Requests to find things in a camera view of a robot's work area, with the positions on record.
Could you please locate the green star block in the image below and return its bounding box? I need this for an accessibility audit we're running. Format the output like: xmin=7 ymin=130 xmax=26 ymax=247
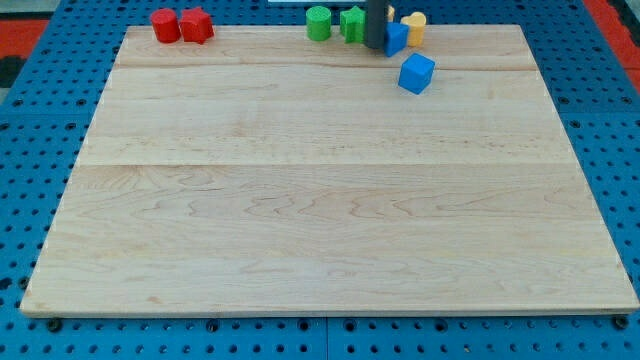
xmin=340 ymin=6 xmax=366 ymax=43

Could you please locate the yellow heart block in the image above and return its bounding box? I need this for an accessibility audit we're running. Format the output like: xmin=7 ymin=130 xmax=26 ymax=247
xmin=400 ymin=11 xmax=427 ymax=47

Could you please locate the blue triangle block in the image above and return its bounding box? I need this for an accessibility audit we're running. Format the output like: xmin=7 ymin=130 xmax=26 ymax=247
xmin=383 ymin=22 xmax=409 ymax=57

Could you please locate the green cylinder block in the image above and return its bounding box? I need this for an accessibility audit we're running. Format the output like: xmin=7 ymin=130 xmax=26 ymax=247
xmin=305 ymin=6 xmax=332 ymax=41

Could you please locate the red star block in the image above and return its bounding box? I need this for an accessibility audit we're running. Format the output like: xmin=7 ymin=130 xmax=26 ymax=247
xmin=179 ymin=7 xmax=215 ymax=44

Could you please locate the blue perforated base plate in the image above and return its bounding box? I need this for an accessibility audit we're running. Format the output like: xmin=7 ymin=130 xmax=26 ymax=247
xmin=1 ymin=1 xmax=639 ymax=359

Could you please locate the blue cube block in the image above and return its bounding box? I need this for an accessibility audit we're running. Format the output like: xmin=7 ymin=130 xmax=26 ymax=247
xmin=398 ymin=53 xmax=436 ymax=95

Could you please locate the red cylinder block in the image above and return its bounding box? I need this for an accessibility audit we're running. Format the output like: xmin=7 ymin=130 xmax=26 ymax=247
xmin=149 ymin=8 xmax=181 ymax=43

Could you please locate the yellow block behind rod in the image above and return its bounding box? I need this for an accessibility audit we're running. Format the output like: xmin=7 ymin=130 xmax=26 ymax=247
xmin=387 ymin=5 xmax=395 ymax=22

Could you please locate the light wooden board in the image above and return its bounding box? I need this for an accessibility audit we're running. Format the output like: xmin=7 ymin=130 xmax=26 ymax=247
xmin=21 ymin=25 xmax=639 ymax=318

